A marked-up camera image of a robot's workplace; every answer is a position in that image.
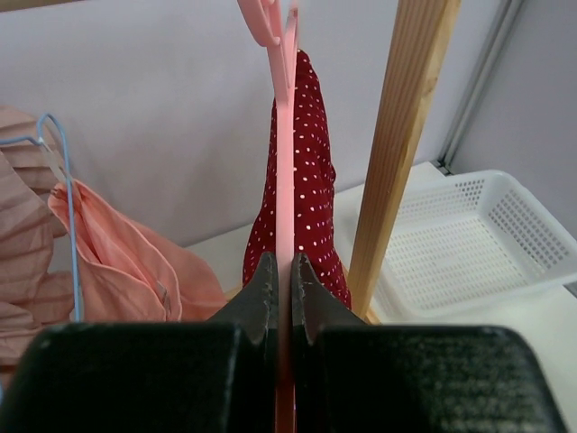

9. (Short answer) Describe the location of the pink plastic hanger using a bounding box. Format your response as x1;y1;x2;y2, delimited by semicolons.
238;0;298;432

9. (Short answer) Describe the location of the blue wire hanger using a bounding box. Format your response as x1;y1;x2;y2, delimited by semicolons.
1;112;83;322

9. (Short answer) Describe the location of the red polka dot skirt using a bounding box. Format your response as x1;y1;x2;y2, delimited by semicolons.
243;50;352;308

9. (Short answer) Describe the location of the dusty pink dress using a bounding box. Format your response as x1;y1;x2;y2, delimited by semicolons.
1;106;74;386

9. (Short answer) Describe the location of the salmon pink garment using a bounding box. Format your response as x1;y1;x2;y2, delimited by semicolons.
48;181;226;322

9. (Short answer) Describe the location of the white plastic basket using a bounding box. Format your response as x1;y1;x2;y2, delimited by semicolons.
371;170;576;320

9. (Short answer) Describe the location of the wooden clothes rack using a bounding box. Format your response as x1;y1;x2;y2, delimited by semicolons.
349;1;461;315

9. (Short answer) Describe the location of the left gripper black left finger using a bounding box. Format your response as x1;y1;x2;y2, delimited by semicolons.
208;252;279;345

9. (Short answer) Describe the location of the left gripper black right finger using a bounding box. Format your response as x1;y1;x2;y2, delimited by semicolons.
290;253;366;345

